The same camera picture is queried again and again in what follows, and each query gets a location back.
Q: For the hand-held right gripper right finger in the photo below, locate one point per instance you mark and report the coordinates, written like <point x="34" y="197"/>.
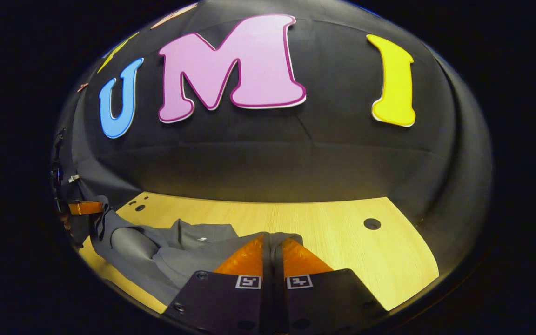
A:
<point x="333" y="302"/>

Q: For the gray collared shirt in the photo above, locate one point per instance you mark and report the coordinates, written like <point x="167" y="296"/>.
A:
<point x="165" y="260"/>

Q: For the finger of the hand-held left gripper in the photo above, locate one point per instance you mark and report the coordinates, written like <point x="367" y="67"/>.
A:
<point x="85" y="208"/>

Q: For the silver cloth clip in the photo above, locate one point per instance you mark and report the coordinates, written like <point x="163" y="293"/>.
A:
<point x="73" y="178"/>

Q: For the black backdrop cloth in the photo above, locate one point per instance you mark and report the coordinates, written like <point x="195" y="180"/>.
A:
<point x="268" y="153"/>

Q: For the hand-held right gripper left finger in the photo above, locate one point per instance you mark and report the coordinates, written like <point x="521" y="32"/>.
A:
<point x="221" y="302"/>

